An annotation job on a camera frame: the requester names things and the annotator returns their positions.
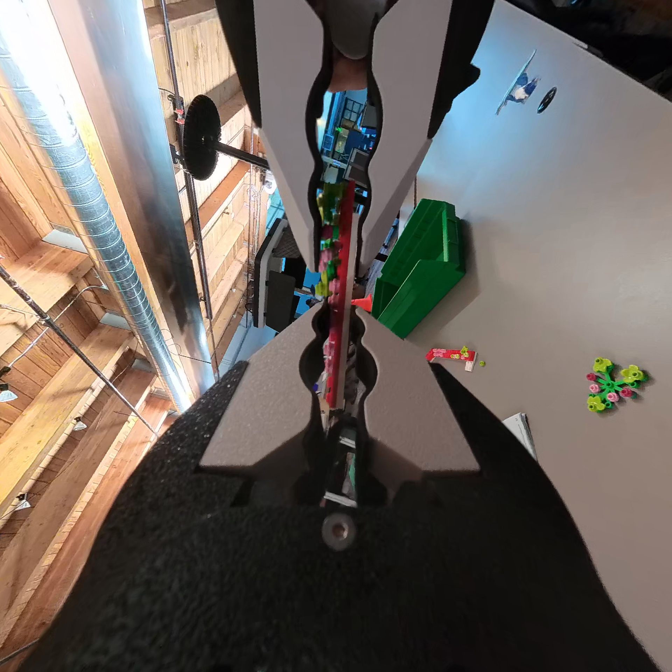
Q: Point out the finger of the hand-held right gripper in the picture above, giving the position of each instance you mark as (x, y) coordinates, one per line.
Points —
(404, 105)
(286, 105)

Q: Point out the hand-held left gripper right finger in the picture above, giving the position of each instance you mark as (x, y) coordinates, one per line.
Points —
(414, 420)

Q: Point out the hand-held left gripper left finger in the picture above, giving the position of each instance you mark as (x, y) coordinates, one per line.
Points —
(262, 414)

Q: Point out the red lego plate with flowers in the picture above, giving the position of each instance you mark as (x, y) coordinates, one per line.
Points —
(346, 262)

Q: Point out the red lego arch piece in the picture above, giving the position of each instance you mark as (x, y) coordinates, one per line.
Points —
(451, 354)

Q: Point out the lego instruction booklet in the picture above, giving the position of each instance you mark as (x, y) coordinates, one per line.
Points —
(522, 435)

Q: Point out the lego flower cluster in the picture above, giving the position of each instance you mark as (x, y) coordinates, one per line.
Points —
(614, 386)

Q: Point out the person's right hand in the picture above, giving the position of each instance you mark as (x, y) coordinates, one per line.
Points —
(347, 73)

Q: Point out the white and blue flat item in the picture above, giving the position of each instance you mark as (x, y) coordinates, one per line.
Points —
(517, 86)

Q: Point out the black ceiling fan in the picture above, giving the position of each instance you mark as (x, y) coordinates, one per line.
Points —
(200, 136)

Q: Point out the orange cone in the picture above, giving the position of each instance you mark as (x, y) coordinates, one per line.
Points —
(363, 303)

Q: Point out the green plastic bin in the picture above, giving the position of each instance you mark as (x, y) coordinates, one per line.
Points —
(420, 273)

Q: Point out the white track light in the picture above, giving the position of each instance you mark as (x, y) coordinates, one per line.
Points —
(78, 424)

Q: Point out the black ceiling rod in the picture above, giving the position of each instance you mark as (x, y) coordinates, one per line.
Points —
(78, 351)

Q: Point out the smooth metal duct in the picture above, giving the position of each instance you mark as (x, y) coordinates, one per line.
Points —
(157, 183)

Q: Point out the ribbed metal air duct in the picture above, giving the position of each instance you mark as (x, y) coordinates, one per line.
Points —
(94, 210)

